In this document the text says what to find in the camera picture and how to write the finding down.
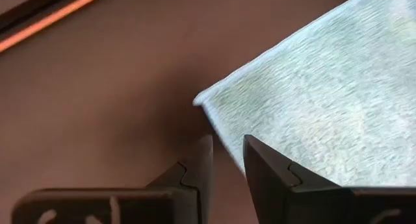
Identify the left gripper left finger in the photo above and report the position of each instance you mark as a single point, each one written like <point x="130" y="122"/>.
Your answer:
<point x="191" y="185"/>

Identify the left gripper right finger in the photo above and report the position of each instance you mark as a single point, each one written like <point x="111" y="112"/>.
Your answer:
<point x="276" y="185"/>

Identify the teal microfiber towel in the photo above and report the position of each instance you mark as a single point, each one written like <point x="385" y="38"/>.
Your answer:
<point x="325" y="87"/>

